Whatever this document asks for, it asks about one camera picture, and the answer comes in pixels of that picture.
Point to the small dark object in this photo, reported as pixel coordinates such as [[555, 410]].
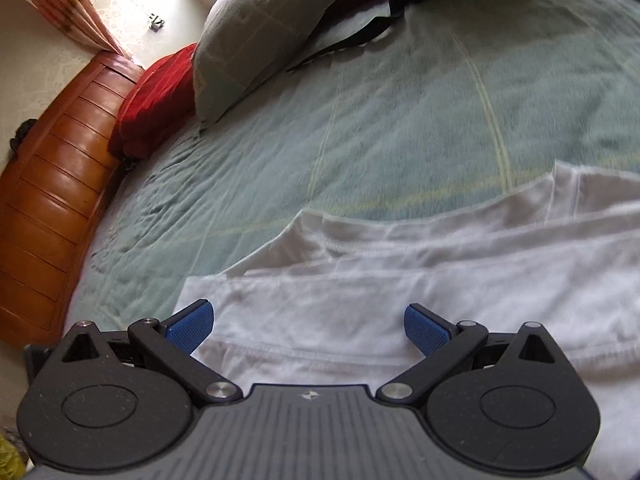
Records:
[[130, 165]]

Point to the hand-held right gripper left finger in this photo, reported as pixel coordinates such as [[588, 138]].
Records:
[[192, 327]]

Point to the red pillow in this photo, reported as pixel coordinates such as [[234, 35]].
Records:
[[150, 105]]

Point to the pink curtain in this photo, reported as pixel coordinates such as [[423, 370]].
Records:
[[65, 5]]

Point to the grey pillow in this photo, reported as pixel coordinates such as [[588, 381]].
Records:
[[250, 35]]

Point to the small black cloth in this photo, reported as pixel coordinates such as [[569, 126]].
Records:
[[22, 135]]

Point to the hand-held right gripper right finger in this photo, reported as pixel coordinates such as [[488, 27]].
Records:
[[425, 329]]

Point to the metal wall hook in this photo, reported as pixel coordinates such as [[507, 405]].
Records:
[[156, 22]]

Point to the white printed t-shirt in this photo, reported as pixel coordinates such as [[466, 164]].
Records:
[[400, 270]]

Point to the wooden headboard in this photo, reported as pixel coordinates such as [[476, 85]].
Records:
[[50, 185]]

